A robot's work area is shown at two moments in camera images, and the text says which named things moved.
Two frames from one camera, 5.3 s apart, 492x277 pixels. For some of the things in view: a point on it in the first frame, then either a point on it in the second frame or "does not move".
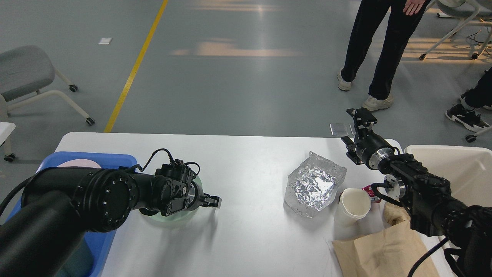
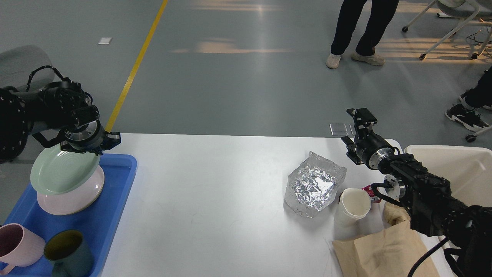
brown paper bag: [394, 252] does not move
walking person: [371, 17] to [382, 13]
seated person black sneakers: [479, 97] does not move
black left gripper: [195, 192] to [91, 134]
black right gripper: [371, 148] does not move
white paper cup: [354, 204] does not move
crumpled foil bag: [312, 187] does not move
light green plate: [185, 215] to [55, 171]
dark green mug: [80, 263] does not move
